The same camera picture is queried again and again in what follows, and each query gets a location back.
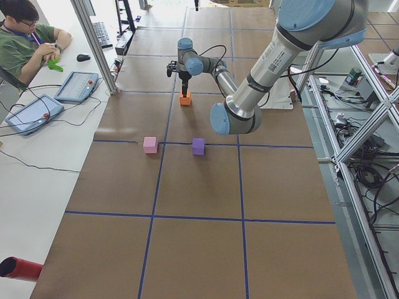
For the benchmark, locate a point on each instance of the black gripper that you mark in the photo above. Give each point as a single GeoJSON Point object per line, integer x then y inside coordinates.
{"type": "Point", "coordinates": [184, 76]}

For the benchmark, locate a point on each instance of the orange foam cube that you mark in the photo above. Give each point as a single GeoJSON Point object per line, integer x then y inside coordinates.
{"type": "Point", "coordinates": [185, 100]}

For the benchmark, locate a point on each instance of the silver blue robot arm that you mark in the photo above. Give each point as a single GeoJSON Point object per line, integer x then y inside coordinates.
{"type": "Point", "coordinates": [300, 25]}

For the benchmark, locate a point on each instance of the purple foam cube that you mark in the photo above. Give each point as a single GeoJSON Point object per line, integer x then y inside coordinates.
{"type": "Point", "coordinates": [198, 146]}

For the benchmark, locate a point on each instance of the pink foam cube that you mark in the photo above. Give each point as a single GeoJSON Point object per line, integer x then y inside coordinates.
{"type": "Point", "coordinates": [150, 145]}

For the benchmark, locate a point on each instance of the black keyboard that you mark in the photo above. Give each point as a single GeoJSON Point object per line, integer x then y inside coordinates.
{"type": "Point", "coordinates": [102, 35]}

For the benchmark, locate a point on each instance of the blue teach pendant far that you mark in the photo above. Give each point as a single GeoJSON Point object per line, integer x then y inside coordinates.
{"type": "Point", "coordinates": [77, 87]}

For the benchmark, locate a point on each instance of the blue teach pendant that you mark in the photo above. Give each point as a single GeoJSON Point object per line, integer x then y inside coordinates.
{"type": "Point", "coordinates": [77, 87]}
{"type": "Point", "coordinates": [34, 115]}

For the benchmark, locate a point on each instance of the black computer mouse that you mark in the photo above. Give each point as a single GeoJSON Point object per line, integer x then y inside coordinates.
{"type": "Point", "coordinates": [82, 57]}

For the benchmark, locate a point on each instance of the green plastic object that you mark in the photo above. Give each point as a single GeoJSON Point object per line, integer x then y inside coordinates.
{"type": "Point", "coordinates": [53, 65]}

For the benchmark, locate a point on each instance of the blue teach pendant near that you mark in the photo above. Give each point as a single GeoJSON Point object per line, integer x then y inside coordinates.
{"type": "Point", "coordinates": [34, 115]}

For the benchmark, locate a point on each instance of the person in green shirt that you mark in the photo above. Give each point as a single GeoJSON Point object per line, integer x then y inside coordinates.
{"type": "Point", "coordinates": [27, 44]}

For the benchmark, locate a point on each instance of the red cylinder tube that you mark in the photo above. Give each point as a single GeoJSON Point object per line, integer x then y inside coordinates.
{"type": "Point", "coordinates": [20, 269]}

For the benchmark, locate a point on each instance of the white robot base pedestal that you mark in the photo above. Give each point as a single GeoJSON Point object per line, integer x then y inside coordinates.
{"type": "Point", "coordinates": [279, 96]}

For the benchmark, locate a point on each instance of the grey aluminium frame post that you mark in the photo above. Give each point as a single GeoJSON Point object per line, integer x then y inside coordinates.
{"type": "Point", "coordinates": [86, 24]}

